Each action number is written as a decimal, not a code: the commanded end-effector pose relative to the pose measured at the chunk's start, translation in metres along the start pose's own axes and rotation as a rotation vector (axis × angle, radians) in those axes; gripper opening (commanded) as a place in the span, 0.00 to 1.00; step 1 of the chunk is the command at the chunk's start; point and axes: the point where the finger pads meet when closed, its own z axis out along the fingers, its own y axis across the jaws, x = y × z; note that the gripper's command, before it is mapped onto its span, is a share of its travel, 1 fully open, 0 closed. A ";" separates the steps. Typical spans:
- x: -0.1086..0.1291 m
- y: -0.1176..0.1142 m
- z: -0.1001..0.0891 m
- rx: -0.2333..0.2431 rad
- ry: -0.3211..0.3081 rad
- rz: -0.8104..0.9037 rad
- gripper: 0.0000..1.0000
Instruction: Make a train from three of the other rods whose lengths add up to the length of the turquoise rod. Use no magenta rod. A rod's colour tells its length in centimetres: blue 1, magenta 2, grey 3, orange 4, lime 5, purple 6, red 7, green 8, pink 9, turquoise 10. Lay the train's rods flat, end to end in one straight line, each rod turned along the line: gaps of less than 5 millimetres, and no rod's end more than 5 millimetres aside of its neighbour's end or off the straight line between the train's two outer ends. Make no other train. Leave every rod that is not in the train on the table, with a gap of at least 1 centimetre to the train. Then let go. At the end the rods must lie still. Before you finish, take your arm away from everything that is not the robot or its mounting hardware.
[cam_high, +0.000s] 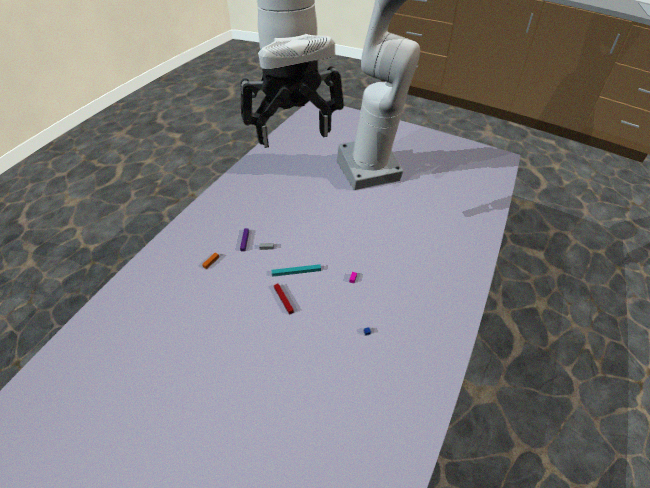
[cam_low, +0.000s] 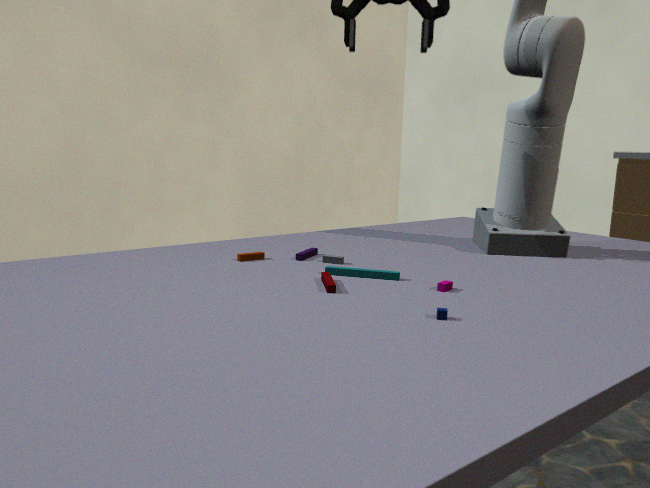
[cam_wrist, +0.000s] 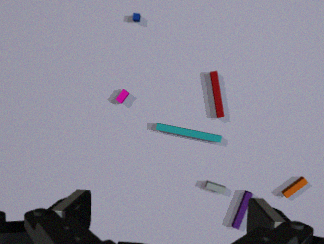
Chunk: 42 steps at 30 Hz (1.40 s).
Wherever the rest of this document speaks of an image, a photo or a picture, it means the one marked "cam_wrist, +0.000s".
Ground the turquoise rod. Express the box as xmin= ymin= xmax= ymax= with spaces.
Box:
xmin=156 ymin=123 xmax=222 ymax=143

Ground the purple rod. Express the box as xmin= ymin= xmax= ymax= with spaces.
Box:
xmin=232 ymin=191 xmax=253 ymax=229

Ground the dark red rod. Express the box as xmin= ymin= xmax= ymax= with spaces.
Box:
xmin=210 ymin=71 xmax=224 ymax=118

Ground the small blue block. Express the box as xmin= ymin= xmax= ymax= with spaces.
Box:
xmin=133 ymin=13 xmax=140 ymax=22

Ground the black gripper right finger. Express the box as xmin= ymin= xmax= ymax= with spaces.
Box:
xmin=231 ymin=198 xmax=324 ymax=244

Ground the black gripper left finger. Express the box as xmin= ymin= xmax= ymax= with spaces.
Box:
xmin=0 ymin=189 xmax=116 ymax=244

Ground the orange rectangular bar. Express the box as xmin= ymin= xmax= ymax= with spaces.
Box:
xmin=281 ymin=177 xmax=308 ymax=198

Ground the magenta rectangular block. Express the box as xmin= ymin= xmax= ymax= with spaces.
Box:
xmin=116 ymin=89 xmax=130 ymax=104

